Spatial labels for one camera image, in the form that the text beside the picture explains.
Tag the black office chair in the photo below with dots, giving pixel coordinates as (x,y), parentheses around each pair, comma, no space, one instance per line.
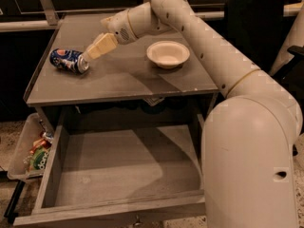
(260,31)

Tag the orange snack packet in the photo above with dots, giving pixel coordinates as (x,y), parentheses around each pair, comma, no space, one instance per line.
(39,143)

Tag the open grey top drawer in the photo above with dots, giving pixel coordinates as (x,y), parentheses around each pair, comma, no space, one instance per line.
(109,176)

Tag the grey cabinet with glass top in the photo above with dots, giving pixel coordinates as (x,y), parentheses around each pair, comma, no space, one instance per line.
(122,74)

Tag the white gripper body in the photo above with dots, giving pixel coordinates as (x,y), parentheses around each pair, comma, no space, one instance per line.
(119,28)

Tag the green snack bag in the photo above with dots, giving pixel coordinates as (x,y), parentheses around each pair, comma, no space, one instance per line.
(39,159)

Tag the clear plastic storage bin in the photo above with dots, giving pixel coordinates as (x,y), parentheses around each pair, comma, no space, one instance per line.
(33,130)

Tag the blue pepsi can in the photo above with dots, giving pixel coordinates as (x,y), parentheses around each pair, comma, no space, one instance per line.
(69,60)

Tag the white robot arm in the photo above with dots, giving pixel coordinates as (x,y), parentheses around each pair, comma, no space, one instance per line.
(248,138)

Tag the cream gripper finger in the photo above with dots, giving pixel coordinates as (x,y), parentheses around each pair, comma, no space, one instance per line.
(99,41)
(110,42)

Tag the white paper bowl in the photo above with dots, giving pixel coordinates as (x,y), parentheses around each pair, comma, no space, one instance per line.
(168,54)

